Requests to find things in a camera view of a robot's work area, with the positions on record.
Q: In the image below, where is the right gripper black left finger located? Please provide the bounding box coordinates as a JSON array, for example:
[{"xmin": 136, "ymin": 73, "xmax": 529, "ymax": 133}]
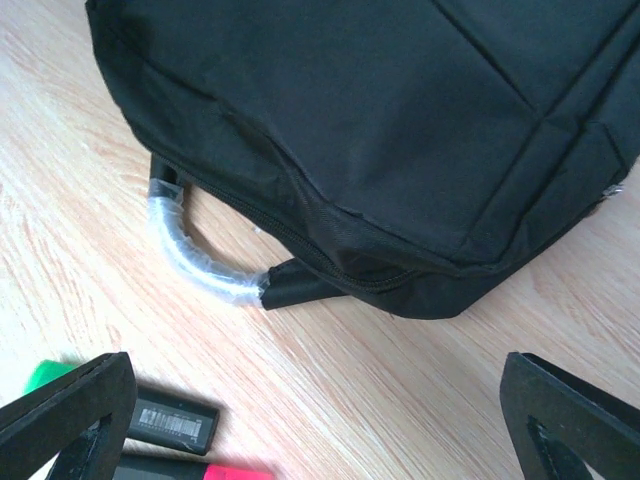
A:
[{"xmin": 1, "ymin": 352, "xmax": 137, "ymax": 479}]

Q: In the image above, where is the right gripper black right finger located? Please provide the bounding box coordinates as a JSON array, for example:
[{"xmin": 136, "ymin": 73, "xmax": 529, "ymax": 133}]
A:
[{"xmin": 499, "ymin": 352, "xmax": 639, "ymax": 479}]

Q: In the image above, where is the pink highlighter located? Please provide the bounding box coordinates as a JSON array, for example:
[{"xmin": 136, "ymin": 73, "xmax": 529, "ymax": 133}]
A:
[{"xmin": 113, "ymin": 454, "xmax": 274, "ymax": 480}]

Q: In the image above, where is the green highlighter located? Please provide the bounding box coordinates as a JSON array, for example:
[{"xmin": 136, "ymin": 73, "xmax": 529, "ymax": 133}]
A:
[{"xmin": 18, "ymin": 360, "xmax": 220, "ymax": 456}]

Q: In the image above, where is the black student bag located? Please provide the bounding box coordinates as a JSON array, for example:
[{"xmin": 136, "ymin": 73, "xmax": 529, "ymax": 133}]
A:
[{"xmin": 86, "ymin": 1, "xmax": 639, "ymax": 320}]

